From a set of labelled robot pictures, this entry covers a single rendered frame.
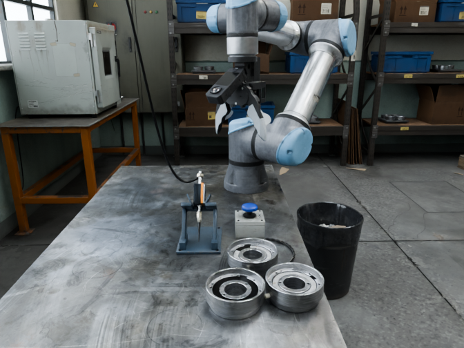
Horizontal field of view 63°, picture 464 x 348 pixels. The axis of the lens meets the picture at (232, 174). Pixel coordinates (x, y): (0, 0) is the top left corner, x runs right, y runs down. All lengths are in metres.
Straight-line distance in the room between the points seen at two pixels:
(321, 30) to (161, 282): 0.93
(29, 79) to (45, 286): 2.30
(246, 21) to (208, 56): 3.73
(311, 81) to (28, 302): 0.93
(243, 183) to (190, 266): 0.45
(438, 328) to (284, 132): 1.35
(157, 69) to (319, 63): 3.35
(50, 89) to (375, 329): 2.47
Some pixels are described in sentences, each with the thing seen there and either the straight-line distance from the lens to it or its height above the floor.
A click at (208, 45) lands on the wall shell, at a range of 4.66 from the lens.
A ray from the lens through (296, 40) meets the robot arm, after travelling 1.35.
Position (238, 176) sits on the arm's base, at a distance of 1.21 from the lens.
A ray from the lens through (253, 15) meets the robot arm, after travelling 0.94.
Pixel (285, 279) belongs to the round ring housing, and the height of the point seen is 0.83.
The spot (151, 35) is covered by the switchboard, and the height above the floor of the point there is 1.39.
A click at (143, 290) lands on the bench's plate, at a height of 0.80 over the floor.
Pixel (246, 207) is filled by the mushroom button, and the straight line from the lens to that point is 0.92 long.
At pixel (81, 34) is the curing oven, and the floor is 1.34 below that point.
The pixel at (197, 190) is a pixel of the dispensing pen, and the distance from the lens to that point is 0.88.
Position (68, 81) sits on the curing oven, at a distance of 2.91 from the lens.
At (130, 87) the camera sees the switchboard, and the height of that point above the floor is 0.85.
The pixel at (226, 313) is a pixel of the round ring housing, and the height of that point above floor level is 0.82.
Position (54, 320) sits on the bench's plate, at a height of 0.80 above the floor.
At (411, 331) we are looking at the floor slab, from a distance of 2.07.
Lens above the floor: 1.23
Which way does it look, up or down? 18 degrees down
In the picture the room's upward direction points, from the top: straight up
